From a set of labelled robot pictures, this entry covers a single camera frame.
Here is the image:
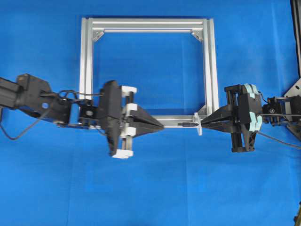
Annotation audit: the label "metal stand at right edge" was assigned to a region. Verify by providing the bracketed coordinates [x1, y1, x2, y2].
[283, 0, 301, 226]

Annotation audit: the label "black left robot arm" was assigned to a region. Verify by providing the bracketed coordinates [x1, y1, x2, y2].
[0, 74, 164, 159]

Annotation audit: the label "aluminium extrusion frame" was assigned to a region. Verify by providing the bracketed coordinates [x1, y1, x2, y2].
[79, 18, 219, 129]

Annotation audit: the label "grey right arm cable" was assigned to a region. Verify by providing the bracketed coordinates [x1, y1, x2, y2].
[257, 113, 301, 150]

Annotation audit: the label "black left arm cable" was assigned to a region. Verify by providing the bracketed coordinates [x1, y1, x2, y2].
[0, 89, 104, 141]

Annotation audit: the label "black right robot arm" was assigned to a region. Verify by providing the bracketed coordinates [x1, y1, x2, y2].
[201, 83, 301, 153]

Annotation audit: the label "right gripper, teal pads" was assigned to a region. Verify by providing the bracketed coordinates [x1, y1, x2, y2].
[201, 83, 263, 153]

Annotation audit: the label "black wire with plug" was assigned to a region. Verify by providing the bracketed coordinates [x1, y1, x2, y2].
[163, 121, 203, 129]

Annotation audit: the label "left gripper, white rail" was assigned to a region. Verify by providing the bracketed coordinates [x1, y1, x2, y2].
[96, 81, 164, 159]

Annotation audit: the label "white wire clip holder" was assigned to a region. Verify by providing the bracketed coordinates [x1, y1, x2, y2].
[193, 113, 202, 136]

